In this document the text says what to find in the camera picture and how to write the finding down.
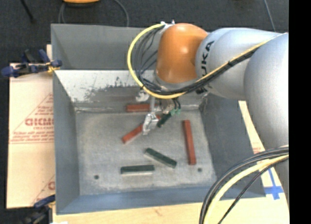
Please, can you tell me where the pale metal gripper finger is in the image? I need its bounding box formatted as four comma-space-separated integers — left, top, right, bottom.
150, 113, 159, 131
142, 114, 152, 136

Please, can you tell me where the red-brown flat block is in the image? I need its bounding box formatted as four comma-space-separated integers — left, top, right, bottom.
125, 103, 156, 113
121, 115, 161, 145
182, 120, 197, 166

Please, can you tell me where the dark green flat block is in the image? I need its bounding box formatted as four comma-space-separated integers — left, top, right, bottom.
143, 147, 178, 170
120, 164, 156, 176

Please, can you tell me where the grey metal bin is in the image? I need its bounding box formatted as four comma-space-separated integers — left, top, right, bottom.
50, 23, 267, 215

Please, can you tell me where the brown cardboard board red print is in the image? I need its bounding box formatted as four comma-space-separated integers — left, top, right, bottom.
5, 44, 56, 209

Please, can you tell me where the black cylinder on white bracket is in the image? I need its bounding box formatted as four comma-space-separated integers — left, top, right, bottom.
157, 107, 173, 128

